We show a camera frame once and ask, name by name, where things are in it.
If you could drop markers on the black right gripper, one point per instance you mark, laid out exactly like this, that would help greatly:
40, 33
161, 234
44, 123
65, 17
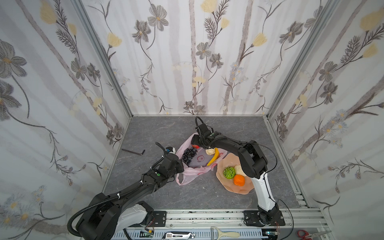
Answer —
197, 141

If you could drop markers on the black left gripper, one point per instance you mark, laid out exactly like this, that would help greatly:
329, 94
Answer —
177, 165

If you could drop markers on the cream fake garlic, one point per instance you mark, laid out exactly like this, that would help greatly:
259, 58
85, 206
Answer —
210, 152

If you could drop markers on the pink plastic bag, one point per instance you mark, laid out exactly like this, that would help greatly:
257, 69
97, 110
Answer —
198, 166

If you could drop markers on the pink scalloped plate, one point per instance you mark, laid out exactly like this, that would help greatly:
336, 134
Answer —
231, 161

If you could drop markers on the orange fake tangerine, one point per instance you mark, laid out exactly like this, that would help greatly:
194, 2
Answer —
239, 180

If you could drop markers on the cream fake pear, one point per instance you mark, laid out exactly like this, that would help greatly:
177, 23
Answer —
239, 170

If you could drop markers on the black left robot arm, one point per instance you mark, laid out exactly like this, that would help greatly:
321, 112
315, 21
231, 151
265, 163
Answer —
99, 220

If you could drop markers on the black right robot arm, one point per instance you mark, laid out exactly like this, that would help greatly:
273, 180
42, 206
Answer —
254, 164

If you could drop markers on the yellow fake banana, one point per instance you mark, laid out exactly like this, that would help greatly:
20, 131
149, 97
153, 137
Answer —
214, 158

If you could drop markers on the dark fake grape bunch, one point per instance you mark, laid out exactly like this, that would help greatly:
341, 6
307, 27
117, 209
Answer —
188, 155

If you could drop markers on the dark hex key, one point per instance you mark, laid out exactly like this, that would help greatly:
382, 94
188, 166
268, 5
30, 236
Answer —
133, 152

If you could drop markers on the silver black utility knife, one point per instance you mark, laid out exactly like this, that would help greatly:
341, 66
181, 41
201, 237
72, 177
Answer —
177, 235

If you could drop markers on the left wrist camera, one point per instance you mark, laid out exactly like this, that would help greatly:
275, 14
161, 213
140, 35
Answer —
171, 150

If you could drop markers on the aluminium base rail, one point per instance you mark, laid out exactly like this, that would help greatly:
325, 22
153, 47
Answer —
207, 224

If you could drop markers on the red handled scissors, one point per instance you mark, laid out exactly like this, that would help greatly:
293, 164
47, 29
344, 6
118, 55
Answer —
304, 235

